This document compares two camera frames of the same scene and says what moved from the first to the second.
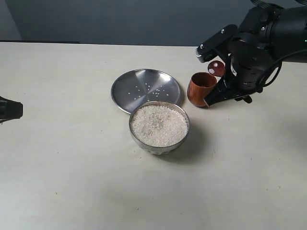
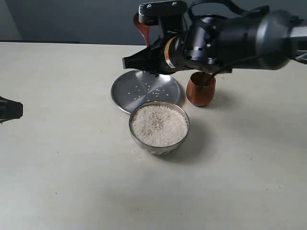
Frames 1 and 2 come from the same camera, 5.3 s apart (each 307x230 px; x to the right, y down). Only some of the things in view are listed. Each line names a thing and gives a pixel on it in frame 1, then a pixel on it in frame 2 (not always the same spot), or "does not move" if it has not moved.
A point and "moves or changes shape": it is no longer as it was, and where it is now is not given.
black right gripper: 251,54 -> 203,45
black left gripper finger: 10,109 does not move
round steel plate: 134,87 does not move
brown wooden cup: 200,85 does not move
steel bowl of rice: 159,127 does not move
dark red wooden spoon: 216,68 moves or changes shape
